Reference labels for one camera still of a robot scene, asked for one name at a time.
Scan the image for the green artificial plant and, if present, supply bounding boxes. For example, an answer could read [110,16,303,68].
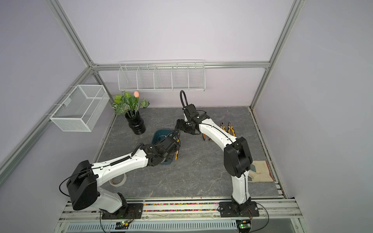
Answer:
[112,91,150,118]

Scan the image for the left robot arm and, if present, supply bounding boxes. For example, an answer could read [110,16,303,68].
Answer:
[67,135,181,215]

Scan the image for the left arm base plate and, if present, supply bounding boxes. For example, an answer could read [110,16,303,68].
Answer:
[101,203,144,220]

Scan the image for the white mesh basket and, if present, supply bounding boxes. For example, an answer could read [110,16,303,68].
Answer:
[50,84,109,132]

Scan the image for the aluminium front rail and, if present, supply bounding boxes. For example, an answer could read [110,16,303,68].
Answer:
[59,198,303,222]

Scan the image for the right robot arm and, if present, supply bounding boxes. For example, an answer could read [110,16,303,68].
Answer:
[175,104,253,211]

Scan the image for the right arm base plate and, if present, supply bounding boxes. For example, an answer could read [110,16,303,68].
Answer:
[217,201,259,218]

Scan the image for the yellow grey pliers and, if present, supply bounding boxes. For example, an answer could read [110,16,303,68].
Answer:
[175,140,180,160]

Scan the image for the yellow black pliers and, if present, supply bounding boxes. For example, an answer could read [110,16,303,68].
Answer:
[220,122,226,132]
[228,121,236,136]

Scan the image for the beige work glove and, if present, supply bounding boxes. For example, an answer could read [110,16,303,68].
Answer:
[248,161,274,183]

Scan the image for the masking tape roll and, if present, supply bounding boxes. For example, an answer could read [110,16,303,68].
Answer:
[109,173,127,187]

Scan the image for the teal plastic storage box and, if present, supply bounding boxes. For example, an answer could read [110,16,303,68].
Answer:
[152,129,180,165]

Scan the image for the white wire wall shelf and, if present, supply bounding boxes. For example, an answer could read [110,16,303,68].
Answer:
[118,60,206,91]

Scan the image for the black vase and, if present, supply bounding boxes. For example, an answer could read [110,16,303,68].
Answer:
[125,111,146,135]

